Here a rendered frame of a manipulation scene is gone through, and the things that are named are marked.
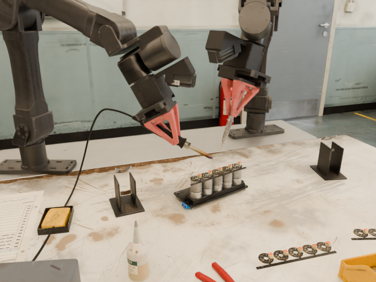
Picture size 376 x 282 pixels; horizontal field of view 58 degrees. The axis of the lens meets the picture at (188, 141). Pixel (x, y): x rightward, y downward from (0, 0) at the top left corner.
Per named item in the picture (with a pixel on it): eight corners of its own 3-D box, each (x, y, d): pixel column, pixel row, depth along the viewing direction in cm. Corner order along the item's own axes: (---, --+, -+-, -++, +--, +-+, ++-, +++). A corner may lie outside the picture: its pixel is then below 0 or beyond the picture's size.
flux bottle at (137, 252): (131, 266, 55) (127, 213, 51) (151, 267, 54) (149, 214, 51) (126, 282, 52) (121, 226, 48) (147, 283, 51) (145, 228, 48)
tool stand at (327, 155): (333, 182, 90) (326, 142, 93) (354, 177, 81) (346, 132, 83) (312, 184, 89) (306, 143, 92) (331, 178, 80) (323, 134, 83)
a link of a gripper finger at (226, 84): (235, 118, 67) (249, 71, 66) (211, 110, 72) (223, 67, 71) (255, 123, 72) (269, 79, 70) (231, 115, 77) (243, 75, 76)
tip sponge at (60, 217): (46, 213, 69) (45, 207, 69) (74, 211, 70) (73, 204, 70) (37, 235, 62) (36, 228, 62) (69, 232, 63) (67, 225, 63)
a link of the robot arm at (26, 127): (52, 115, 88) (35, 113, 90) (26, 125, 80) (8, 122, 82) (56, 138, 90) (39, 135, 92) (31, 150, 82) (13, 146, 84)
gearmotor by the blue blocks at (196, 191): (188, 198, 73) (188, 177, 71) (197, 195, 74) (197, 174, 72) (194, 203, 71) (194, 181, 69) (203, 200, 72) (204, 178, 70)
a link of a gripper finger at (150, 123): (193, 130, 76) (173, 93, 74) (187, 141, 69) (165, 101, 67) (168, 142, 78) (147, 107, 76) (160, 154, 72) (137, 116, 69)
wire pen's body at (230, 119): (229, 140, 73) (244, 90, 72) (224, 139, 72) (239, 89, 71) (224, 138, 74) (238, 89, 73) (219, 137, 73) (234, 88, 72)
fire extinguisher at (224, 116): (216, 125, 361) (218, 73, 341) (230, 123, 365) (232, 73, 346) (222, 129, 347) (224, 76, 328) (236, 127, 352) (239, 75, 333)
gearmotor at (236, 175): (228, 184, 78) (229, 164, 77) (235, 182, 80) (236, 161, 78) (235, 188, 77) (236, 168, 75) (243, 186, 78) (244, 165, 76)
